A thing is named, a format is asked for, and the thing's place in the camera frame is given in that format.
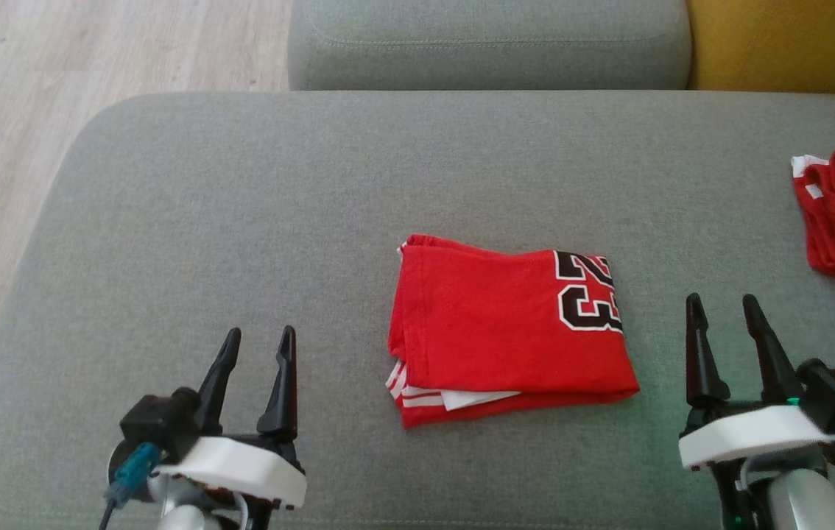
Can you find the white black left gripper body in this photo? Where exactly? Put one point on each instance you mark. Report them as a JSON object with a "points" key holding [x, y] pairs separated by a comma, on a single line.
{"points": [[241, 467]]}

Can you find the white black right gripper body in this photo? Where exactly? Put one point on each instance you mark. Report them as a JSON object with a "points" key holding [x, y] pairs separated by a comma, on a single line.
{"points": [[749, 434]]}

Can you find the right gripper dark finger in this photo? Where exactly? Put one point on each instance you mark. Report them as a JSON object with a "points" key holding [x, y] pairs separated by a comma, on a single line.
{"points": [[701, 368], [777, 368]]}

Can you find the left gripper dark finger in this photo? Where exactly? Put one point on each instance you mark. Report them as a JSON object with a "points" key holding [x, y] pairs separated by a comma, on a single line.
{"points": [[281, 401], [219, 394]]}

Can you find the red jersey number 23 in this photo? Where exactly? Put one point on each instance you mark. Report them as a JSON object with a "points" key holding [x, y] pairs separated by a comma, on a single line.
{"points": [[491, 324]]}

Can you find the grey sofa seat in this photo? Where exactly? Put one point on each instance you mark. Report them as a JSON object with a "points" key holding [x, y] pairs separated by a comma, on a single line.
{"points": [[388, 162]]}

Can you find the yellow cushion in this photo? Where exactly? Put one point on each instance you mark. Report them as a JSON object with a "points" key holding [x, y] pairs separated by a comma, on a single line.
{"points": [[793, 44]]}

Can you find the grey sofa back cushion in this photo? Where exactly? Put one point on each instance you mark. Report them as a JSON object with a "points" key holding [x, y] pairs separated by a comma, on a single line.
{"points": [[491, 44]]}

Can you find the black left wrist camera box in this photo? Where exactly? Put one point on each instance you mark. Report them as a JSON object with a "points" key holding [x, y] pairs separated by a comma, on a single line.
{"points": [[156, 419]]}

